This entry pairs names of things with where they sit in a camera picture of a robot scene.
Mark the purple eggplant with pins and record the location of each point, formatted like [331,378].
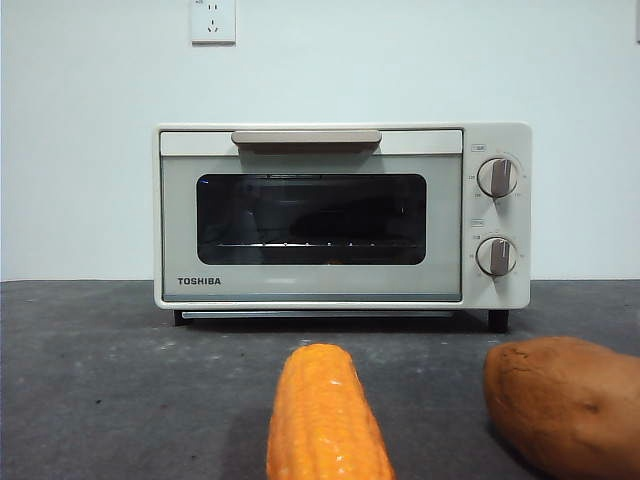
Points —
[345,222]

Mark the cream Toshiba toaster oven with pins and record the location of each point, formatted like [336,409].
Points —
[492,220]

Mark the cream oven knob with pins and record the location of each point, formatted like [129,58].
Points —
[497,178]
[496,257]

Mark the orange corn cob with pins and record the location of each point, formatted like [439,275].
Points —
[325,415]

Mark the brown sweet potato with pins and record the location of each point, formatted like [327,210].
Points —
[570,405]

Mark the white wall socket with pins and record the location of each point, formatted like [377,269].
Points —
[213,22]

